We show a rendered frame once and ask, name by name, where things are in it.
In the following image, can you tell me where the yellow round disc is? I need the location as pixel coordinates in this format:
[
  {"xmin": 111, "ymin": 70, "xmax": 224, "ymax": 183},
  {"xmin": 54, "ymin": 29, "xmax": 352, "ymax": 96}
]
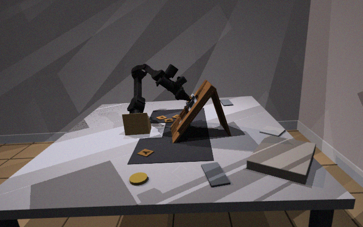
[{"xmin": 130, "ymin": 172, "xmax": 147, "ymax": 185}]

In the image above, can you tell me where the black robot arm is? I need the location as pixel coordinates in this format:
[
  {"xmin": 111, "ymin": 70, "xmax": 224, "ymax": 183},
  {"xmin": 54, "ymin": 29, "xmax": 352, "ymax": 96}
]
[{"xmin": 127, "ymin": 64, "xmax": 187, "ymax": 114}]

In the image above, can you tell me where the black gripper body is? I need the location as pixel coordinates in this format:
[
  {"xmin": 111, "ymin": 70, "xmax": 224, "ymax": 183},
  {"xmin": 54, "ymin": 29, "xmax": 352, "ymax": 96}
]
[{"xmin": 166, "ymin": 80, "xmax": 185, "ymax": 100}]

